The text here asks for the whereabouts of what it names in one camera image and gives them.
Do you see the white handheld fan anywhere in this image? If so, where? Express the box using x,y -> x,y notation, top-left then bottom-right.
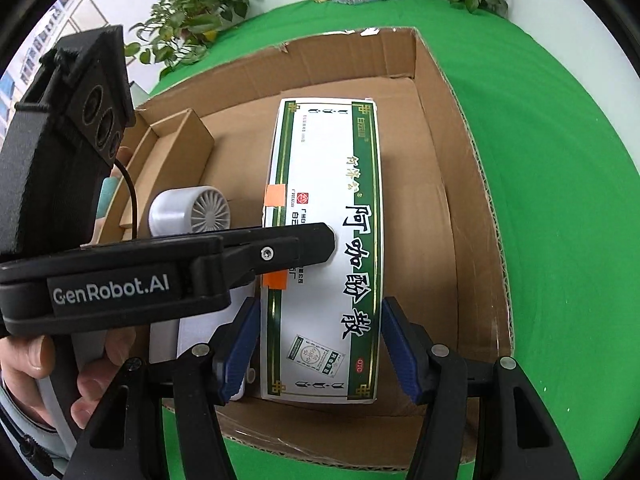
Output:
148,186 -> 232,237

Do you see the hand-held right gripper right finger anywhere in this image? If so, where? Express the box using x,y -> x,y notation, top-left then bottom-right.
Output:
381,296 -> 581,480

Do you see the person's left hand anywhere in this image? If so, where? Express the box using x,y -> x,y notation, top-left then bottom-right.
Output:
0,327 -> 138,432

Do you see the brown cardboard tray box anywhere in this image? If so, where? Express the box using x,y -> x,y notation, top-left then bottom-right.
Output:
97,106 -> 217,246

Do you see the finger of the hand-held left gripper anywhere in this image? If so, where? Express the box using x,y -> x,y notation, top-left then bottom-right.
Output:
200,224 -> 336,294

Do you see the large corrugated cardboard box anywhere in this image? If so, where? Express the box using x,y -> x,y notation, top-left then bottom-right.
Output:
97,26 -> 516,473

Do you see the white green medicine box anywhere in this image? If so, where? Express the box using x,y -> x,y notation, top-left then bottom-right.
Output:
257,96 -> 383,406

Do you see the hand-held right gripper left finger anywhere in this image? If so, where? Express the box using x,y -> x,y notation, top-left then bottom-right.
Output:
65,296 -> 262,480

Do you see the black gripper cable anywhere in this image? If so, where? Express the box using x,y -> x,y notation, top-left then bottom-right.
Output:
114,160 -> 140,241

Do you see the leafy green potted plant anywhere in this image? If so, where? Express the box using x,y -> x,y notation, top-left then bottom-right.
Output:
124,0 -> 268,81

